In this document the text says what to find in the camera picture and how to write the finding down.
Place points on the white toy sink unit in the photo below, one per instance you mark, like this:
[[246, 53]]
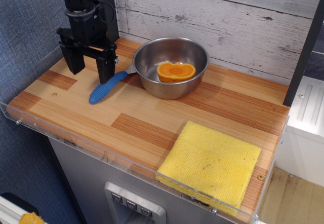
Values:
[[300, 151]]

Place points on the clear acrylic table guard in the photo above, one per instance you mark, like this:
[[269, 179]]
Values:
[[126, 137]]

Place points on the silver toy fridge cabinet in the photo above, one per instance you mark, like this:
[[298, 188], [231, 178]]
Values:
[[110, 192]]

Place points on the yellow object bottom left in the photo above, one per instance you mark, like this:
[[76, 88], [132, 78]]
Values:
[[31, 218]]

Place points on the orange toy fruit slice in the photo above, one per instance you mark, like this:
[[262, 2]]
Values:
[[169, 72]]

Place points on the blue handled metal fork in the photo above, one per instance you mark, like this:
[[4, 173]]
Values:
[[103, 89]]

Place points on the black vertical post right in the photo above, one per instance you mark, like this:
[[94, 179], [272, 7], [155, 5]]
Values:
[[305, 55]]

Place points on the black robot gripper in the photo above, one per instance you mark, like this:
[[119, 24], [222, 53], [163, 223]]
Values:
[[87, 29]]

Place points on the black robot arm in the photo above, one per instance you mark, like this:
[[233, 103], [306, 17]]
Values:
[[87, 6]]

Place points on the black vertical post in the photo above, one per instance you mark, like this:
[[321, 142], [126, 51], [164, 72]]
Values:
[[111, 19], [305, 55]]

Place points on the yellow folded cloth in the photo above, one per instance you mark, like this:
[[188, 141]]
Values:
[[213, 167]]

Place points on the black vertical post left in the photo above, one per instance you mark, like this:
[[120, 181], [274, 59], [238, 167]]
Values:
[[111, 19]]

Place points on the silver metal bowl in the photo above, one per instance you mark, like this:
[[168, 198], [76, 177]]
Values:
[[153, 53]]

